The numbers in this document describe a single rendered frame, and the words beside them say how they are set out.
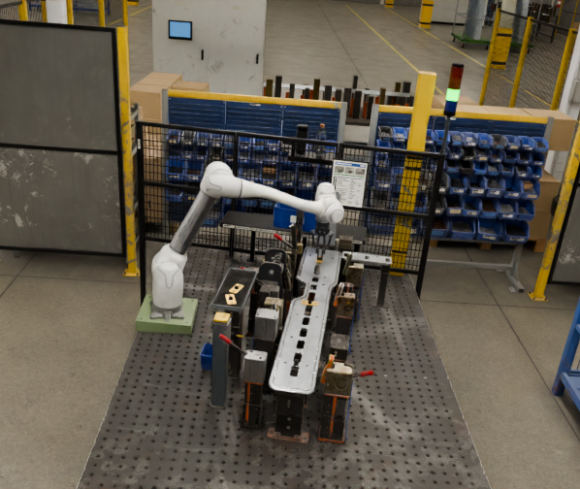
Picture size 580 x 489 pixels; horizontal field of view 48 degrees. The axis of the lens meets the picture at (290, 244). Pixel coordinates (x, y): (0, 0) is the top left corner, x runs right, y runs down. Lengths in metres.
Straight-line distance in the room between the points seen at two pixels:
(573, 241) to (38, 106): 4.42
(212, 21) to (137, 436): 7.63
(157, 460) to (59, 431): 1.37
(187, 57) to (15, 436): 6.91
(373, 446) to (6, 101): 3.81
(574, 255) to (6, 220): 4.73
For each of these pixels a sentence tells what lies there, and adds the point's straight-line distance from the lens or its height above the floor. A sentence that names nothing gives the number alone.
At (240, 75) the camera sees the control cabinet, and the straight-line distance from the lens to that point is 9.86.
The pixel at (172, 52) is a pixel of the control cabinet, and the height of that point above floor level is 1.10.
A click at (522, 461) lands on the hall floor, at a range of 4.17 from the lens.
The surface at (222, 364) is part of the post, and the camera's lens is 2.86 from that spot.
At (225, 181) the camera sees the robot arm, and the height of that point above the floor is 1.50.
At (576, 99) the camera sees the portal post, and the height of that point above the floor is 1.38.
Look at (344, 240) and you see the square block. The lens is 3.82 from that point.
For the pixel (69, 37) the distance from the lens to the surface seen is 5.15.
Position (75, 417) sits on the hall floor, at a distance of 4.13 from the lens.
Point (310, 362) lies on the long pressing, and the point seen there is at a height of 1.00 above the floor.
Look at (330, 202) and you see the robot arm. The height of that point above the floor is 1.43.
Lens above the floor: 2.59
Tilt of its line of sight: 25 degrees down
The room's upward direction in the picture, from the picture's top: 5 degrees clockwise
